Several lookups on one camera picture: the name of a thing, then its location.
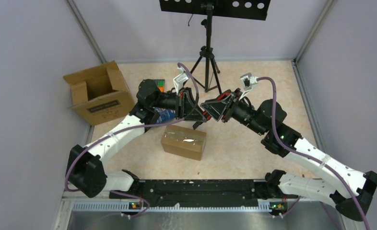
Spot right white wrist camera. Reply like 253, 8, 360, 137
239, 73, 258, 100

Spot red black utility knife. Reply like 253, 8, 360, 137
192, 111, 212, 130

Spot black perforated plate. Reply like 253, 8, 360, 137
159, 0, 271, 21

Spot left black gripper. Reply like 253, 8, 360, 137
152, 87, 208, 122

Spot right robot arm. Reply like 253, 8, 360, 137
201, 90, 377, 221

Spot grey cable duct rail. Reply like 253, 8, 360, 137
72, 201, 271, 212

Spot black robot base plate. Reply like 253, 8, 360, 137
127, 179, 297, 208

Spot grey toy brick baseplate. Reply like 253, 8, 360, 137
153, 79, 165, 92

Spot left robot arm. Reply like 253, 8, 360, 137
64, 75, 207, 198

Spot small cardboard box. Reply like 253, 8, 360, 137
161, 125, 207, 161

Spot black tripod stand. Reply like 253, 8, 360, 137
190, 0, 222, 94

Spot blue blister pack item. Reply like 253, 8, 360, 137
155, 108, 175, 124

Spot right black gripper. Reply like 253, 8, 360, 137
201, 88, 267, 136

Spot large cardboard box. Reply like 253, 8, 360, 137
63, 61, 135, 126

